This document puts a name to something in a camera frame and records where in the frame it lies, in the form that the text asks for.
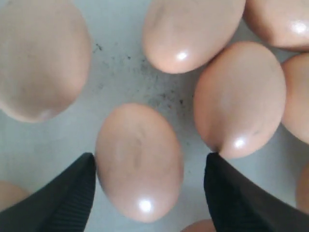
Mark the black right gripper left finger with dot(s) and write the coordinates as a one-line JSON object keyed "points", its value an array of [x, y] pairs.
{"points": [[63, 205]]}

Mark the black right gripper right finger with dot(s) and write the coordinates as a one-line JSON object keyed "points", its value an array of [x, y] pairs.
{"points": [[236, 204]]}

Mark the brown egg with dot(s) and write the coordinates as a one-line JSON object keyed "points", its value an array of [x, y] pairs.
{"points": [[139, 162], [11, 194], [296, 113], [280, 23], [239, 100], [45, 54], [181, 35], [302, 190], [205, 225]]}

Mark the clear plastic storage box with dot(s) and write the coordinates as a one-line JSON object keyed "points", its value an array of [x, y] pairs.
{"points": [[33, 154]]}

